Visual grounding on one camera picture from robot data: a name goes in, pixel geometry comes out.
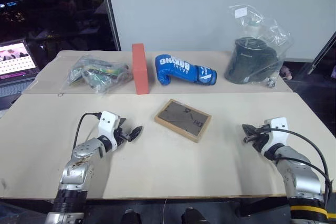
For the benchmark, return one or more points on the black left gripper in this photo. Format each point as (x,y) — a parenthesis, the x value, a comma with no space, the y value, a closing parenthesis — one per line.
(122,136)

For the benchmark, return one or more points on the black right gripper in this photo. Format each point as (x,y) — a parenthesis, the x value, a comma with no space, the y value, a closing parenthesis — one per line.
(261,140)

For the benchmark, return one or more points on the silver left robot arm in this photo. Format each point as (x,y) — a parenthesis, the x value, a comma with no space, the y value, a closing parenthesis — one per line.
(78,166)

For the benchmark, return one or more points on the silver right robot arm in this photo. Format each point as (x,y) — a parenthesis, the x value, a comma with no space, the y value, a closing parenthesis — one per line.
(299,174)

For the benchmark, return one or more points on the laptop computer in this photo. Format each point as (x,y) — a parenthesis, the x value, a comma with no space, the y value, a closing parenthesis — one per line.
(14,64)

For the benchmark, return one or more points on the orange red brick block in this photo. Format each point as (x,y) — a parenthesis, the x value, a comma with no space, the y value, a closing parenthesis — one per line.
(140,69)

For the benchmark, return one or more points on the plastic bag with green items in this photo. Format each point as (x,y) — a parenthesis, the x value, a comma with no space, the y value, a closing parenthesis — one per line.
(97,74)

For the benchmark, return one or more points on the black conical container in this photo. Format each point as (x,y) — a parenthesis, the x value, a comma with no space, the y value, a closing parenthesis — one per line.
(249,62)

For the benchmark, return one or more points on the small pink toy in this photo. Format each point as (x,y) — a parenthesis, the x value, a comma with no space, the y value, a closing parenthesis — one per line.
(286,73)

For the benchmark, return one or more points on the blue boxing glove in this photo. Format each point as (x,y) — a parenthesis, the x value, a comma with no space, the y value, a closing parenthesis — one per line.
(181,70)

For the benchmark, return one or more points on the dark rounded shape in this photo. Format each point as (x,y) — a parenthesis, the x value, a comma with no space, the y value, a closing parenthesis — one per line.
(193,216)
(131,217)

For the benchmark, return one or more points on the black object in plastic bag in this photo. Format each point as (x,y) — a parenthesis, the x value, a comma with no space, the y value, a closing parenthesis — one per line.
(265,32)

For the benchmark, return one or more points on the slanted metal bar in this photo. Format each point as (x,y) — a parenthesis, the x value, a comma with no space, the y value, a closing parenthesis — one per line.
(321,51)

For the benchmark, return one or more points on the grey metal pole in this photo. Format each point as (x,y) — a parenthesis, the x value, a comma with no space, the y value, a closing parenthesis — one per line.
(110,11)

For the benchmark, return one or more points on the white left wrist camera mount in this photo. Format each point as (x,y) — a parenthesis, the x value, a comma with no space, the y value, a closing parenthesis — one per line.
(108,123)

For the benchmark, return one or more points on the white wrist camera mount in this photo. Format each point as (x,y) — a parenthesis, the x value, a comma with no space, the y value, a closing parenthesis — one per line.
(278,132)
(108,123)

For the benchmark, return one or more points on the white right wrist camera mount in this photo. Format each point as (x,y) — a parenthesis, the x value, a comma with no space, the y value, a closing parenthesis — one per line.
(278,132)

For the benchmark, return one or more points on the wooden picture frame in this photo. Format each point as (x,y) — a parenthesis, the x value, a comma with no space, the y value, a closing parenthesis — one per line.
(182,120)

